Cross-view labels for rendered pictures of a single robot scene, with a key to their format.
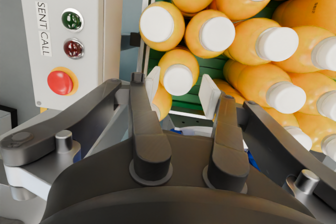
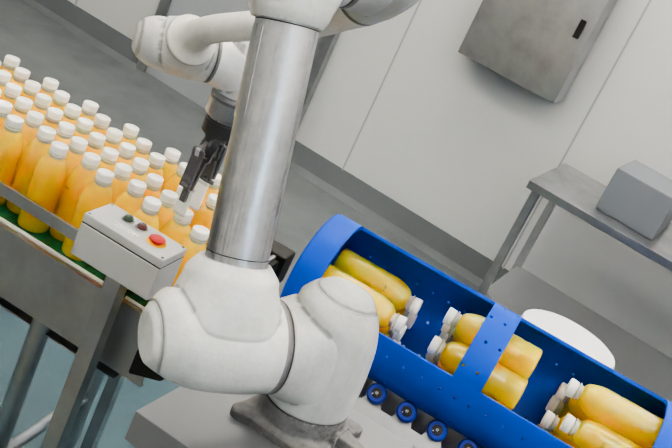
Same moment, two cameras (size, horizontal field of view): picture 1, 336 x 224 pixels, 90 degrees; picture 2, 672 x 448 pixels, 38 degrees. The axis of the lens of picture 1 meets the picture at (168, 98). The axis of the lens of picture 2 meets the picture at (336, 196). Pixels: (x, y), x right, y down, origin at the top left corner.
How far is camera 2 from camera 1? 2.11 m
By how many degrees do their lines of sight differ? 76
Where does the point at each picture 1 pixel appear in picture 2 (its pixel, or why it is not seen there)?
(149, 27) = (153, 202)
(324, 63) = not seen: hidden behind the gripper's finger
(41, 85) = (152, 249)
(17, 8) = not seen: outside the picture
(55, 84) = (157, 238)
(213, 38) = (171, 195)
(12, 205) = not seen: hidden behind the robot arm
